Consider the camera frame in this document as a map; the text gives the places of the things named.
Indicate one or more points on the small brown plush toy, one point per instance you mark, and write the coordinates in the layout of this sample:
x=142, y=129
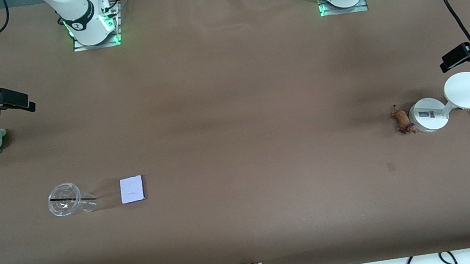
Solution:
x=402, y=120

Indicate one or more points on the lavender rectangular card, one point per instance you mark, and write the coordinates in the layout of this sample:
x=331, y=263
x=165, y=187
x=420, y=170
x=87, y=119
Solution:
x=132, y=189

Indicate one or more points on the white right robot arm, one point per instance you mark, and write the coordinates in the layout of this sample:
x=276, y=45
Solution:
x=77, y=15

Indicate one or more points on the black drinking straw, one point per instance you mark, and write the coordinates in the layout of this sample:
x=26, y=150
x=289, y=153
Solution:
x=63, y=198

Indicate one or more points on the clear plastic cup with lid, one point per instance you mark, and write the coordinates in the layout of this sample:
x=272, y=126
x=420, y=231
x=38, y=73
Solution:
x=64, y=209

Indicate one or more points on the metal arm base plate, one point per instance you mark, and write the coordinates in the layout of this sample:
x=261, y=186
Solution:
x=80, y=48
x=357, y=7

